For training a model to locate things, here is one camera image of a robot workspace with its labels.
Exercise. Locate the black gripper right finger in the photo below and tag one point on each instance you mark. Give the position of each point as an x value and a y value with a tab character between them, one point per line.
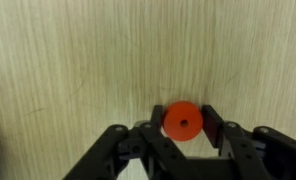
261	153

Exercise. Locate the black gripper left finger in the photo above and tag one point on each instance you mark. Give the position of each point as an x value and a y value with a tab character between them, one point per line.
121	156

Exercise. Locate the orange plastic disc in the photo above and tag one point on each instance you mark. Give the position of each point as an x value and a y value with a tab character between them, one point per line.
174	115

